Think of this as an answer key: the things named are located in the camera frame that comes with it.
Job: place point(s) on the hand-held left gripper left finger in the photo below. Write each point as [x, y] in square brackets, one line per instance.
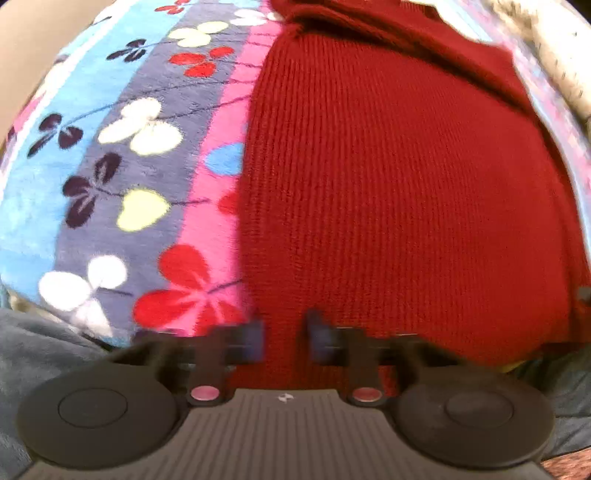
[251, 341]

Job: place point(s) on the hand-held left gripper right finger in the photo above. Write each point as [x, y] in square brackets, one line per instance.
[318, 340]

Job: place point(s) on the red knit sweater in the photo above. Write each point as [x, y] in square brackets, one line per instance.
[392, 194]

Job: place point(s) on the striped floral blanket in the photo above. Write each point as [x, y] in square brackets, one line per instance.
[120, 184]

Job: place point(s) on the person's grey-blue trousers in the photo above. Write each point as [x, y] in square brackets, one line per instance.
[37, 360]

